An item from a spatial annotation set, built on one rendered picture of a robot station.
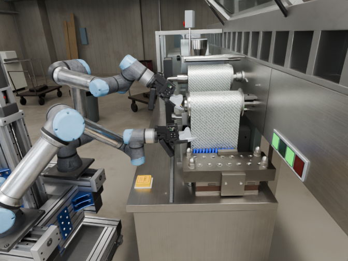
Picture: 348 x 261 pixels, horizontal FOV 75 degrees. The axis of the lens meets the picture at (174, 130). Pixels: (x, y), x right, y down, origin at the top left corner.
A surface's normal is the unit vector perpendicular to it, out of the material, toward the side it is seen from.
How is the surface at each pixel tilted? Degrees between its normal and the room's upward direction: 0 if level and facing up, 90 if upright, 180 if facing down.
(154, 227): 90
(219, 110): 90
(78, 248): 0
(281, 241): 0
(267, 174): 90
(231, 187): 90
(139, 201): 0
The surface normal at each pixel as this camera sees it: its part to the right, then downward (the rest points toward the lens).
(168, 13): -0.17, 0.39
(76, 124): 0.68, 0.18
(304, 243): -0.03, -0.92
